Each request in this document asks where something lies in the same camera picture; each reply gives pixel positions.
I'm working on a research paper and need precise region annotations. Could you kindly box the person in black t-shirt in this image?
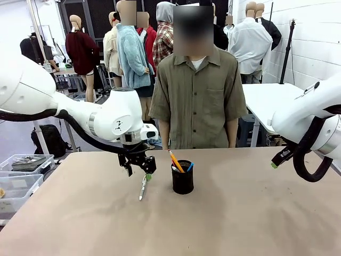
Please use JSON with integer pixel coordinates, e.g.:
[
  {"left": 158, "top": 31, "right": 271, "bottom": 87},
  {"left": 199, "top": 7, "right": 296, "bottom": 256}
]
[{"left": 19, "top": 31, "right": 61, "bottom": 73}]

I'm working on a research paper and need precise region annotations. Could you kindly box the mannequin in black jacket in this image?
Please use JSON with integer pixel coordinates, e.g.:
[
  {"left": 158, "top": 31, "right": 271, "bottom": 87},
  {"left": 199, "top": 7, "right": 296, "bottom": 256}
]
[{"left": 255, "top": 2, "right": 283, "bottom": 52}]

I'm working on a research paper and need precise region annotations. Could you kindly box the black backpack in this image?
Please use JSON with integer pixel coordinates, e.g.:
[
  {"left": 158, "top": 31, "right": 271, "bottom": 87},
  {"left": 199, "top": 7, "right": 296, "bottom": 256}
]
[{"left": 30, "top": 123, "right": 70, "bottom": 158}]

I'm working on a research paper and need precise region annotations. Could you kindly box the black mesh pen holder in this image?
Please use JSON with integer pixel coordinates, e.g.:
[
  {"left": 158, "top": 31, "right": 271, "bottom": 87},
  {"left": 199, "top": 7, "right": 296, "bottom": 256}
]
[{"left": 170, "top": 159, "right": 195, "bottom": 196}]

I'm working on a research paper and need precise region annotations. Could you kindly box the clear plastic storage bin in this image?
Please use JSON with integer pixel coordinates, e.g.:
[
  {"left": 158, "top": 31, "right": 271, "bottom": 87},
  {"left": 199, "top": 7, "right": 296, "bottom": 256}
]
[{"left": 0, "top": 173, "right": 45, "bottom": 214}]

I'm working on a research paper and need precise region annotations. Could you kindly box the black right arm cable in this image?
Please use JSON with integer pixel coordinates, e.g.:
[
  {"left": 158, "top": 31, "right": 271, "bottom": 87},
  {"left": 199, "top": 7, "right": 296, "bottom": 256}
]
[{"left": 292, "top": 114, "right": 334, "bottom": 183}]

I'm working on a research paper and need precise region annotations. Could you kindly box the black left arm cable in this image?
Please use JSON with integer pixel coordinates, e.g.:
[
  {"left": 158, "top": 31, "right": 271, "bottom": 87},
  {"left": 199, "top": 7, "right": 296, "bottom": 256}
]
[{"left": 0, "top": 108, "right": 150, "bottom": 156}]

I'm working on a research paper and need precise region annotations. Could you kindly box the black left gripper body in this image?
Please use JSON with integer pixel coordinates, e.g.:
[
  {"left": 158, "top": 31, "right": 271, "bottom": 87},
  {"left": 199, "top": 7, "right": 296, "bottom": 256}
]
[{"left": 121, "top": 142, "right": 155, "bottom": 164}]

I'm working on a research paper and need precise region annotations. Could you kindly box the mannequin in white shirt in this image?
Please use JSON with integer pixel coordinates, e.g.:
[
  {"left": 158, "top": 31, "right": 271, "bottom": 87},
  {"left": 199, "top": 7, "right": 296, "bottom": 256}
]
[{"left": 227, "top": 1, "right": 274, "bottom": 85}]

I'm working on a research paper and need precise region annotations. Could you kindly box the large white table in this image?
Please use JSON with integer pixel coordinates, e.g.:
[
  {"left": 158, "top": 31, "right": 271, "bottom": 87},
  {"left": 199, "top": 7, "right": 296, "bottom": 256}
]
[{"left": 240, "top": 83, "right": 307, "bottom": 148}]

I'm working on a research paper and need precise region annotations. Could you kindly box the yellow pencil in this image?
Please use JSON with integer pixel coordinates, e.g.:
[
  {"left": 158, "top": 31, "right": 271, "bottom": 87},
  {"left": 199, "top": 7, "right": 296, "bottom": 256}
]
[{"left": 168, "top": 149, "right": 185, "bottom": 173}]

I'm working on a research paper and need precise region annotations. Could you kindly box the silver ballpoint pen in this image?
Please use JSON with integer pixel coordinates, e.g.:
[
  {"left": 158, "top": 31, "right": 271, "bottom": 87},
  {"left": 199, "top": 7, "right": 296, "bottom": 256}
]
[{"left": 138, "top": 175, "right": 148, "bottom": 201}]

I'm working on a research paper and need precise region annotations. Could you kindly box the mannequin in light blue fleece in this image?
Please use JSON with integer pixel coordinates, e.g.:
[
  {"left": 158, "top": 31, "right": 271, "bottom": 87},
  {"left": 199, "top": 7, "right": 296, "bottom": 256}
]
[{"left": 115, "top": 0, "right": 156, "bottom": 122}]

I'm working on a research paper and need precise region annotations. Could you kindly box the person in olive shirt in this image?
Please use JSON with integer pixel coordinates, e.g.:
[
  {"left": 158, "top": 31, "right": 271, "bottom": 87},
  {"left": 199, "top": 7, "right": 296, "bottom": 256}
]
[{"left": 148, "top": 5, "right": 249, "bottom": 150}]

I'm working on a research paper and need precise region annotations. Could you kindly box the mannequin in red jacket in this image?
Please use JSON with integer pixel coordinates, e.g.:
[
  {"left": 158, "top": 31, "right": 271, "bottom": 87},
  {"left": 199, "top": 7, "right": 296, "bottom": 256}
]
[{"left": 136, "top": 11, "right": 158, "bottom": 78}]

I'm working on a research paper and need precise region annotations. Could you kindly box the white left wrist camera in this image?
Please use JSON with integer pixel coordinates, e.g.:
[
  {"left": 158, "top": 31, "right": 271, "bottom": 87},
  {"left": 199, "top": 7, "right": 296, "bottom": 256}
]
[{"left": 140, "top": 123, "right": 160, "bottom": 140}]

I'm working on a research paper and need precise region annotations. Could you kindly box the black tripod stand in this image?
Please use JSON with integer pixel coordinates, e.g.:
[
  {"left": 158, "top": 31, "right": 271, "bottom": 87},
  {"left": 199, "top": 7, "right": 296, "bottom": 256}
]
[{"left": 279, "top": 18, "right": 297, "bottom": 85}]

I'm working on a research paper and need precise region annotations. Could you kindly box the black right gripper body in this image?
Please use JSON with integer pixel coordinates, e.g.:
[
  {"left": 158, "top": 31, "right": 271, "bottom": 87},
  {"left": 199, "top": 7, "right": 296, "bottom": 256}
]
[{"left": 281, "top": 145, "right": 296, "bottom": 158}]

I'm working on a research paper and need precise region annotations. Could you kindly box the mannequin in cream jacket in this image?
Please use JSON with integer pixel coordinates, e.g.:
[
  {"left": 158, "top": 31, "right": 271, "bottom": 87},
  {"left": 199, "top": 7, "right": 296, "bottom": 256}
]
[{"left": 102, "top": 11, "right": 124, "bottom": 89}]

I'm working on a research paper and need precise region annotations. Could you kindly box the mannequin in dark red sweater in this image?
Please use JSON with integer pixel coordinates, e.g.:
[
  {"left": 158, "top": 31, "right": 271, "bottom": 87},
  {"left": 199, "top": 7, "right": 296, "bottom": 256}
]
[{"left": 64, "top": 14, "right": 101, "bottom": 103}]

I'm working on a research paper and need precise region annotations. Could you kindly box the person's right forearm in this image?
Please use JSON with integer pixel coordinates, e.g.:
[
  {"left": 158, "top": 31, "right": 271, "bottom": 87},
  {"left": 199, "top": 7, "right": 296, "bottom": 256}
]
[{"left": 159, "top": 118, "right": 172, "bottom": 150}]

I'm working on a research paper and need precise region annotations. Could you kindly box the person's left forearm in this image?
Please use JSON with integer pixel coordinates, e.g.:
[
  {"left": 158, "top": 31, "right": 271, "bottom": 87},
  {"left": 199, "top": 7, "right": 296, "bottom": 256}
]
[{"left": 226, "top": 118, "right": 239, "bottom": 149}]

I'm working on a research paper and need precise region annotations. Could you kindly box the mannequin in plaid hooded shirt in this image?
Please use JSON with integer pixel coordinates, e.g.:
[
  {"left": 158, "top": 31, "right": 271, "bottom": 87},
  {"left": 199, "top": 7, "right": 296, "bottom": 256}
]
[{"left": 152, "top": 1, "right": 176, "bottom": 70}]

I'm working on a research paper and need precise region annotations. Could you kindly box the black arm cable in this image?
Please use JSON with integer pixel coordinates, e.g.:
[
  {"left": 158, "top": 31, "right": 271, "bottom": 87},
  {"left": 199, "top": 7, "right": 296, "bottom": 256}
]
[
  {"left": 292, "top": 114, "right": 334, "bottom": 183},
  {"left": 0, "top": 108, "right": 150, "bottom": 156}
]

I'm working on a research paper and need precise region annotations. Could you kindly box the clear bin with dark contents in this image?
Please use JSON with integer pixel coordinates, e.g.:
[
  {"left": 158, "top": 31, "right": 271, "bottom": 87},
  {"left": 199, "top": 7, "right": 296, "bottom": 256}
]
[{"left": 0, "top": 154, "right": 56, "bottom": 176}]

